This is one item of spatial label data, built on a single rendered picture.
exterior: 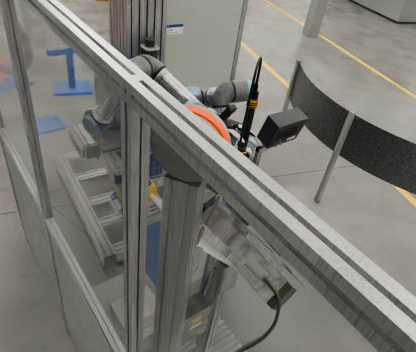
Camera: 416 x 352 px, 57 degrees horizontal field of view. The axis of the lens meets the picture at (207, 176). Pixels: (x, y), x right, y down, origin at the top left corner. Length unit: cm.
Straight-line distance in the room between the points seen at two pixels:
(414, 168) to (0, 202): 332
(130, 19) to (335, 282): 199
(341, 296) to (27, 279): 271
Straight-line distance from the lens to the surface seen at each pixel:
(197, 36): 357
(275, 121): 229
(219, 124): 74
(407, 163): 331
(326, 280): 40
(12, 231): 331
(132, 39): 227
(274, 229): 42
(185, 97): 187
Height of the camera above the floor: 231
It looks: 38 degrees down
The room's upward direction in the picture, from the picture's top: 9 degrees clockwise
